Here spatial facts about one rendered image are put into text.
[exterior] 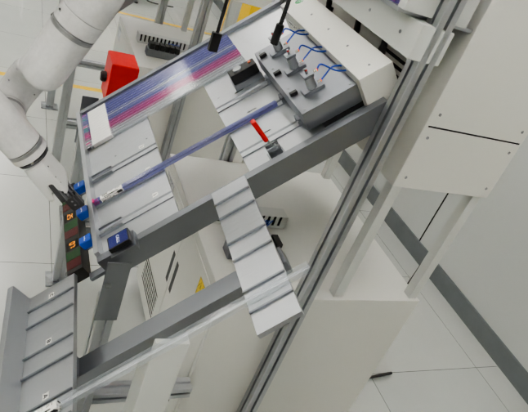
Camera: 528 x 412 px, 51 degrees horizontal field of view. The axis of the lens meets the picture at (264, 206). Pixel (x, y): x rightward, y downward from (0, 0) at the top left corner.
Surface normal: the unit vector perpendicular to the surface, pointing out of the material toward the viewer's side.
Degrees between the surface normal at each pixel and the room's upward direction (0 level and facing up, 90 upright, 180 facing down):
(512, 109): 90
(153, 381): 90
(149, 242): 90
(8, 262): 0
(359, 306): 90
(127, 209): 43
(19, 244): 0
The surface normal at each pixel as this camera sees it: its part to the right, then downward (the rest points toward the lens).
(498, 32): 0.31, 0.59
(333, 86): -0.37, -0.65
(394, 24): -0.89, -0.08
